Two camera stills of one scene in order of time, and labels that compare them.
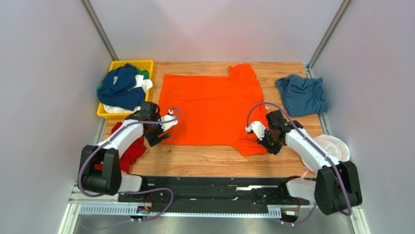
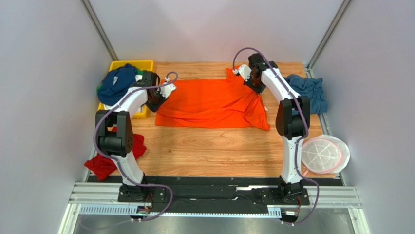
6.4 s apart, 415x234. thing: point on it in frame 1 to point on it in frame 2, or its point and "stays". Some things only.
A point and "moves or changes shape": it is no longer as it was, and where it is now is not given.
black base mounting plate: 217,192 stays
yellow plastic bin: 145,65 stays
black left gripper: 153,140 to 155,108
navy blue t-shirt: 116,90 stays
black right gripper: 270,146 to 253,84
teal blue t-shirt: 302,96 stays
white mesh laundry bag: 335,146 stays
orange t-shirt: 215,109 moves or changes shape
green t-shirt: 145,74 stays
